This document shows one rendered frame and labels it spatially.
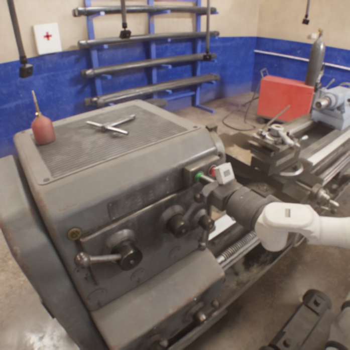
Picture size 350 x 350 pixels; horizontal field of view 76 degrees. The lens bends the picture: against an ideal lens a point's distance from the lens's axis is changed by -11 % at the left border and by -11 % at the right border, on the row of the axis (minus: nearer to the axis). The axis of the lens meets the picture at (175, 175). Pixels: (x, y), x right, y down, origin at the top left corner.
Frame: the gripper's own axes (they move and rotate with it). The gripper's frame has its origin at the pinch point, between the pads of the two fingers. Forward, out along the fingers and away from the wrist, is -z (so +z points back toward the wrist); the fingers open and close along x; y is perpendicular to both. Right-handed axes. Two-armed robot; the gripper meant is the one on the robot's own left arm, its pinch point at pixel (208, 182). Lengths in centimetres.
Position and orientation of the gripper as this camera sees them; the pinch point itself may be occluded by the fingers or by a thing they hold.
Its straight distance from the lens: 72.2
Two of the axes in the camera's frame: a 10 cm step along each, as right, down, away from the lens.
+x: 7.9, -3.5, 5.0
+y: -0.1, -8.3, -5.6
